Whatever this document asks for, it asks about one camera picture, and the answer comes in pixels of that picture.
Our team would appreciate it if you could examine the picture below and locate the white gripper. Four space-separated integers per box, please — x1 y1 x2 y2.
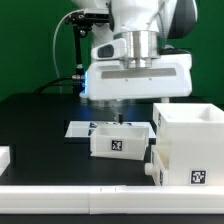
86 54 192 124

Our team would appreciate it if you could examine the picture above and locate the white drawer without knob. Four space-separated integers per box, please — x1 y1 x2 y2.
90 124 149 160

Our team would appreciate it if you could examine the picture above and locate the large white drawer cabinet box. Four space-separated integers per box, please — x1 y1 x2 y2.
152 103 224 186

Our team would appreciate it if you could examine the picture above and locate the white drawer with knob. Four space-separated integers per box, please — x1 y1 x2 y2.
144 147 169 186

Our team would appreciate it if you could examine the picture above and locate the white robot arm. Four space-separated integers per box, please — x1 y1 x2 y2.
72 0 198 110

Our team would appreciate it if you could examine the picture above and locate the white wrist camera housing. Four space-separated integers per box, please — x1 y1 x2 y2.
91 38 127 60

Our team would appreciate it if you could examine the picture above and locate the black cable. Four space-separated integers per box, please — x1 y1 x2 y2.
33 77 84 95

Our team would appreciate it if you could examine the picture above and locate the black camera on stand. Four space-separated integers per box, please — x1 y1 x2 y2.
64 9 109 77

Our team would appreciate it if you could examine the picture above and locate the white front rail bar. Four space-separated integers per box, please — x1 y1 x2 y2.
0 186 224 215

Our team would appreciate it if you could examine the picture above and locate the grey cable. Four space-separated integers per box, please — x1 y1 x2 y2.
52 9 85 80

